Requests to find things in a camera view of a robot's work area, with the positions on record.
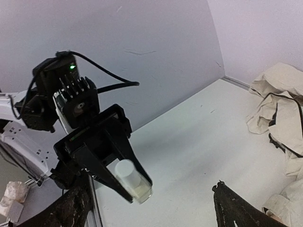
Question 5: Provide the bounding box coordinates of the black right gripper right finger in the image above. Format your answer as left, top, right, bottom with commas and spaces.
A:
212, 181, 284, 227

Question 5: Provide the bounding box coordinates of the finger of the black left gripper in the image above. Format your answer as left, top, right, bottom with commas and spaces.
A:
104, 128, 153, 186
71, 145, 133, 203

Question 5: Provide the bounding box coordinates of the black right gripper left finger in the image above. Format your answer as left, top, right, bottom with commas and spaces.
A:
15, 177, 92, 227

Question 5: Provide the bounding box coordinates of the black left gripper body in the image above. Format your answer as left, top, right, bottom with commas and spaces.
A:
54, 104, 133, 170

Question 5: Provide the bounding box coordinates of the white nail polish bottle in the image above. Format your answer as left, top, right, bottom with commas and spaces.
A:
115, 159, 152, 204

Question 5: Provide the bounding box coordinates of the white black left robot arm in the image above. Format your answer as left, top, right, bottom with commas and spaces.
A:
0, 89, 152, 203

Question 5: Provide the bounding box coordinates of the crumpled white tissue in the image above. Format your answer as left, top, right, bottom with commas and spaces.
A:
0, 181, 30, 223

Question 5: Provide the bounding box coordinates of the beige zip jacket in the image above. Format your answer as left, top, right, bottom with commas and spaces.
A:
246, 63, 303, 227

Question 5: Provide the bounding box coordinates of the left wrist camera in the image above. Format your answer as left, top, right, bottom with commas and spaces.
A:
24, 53, 100, 131

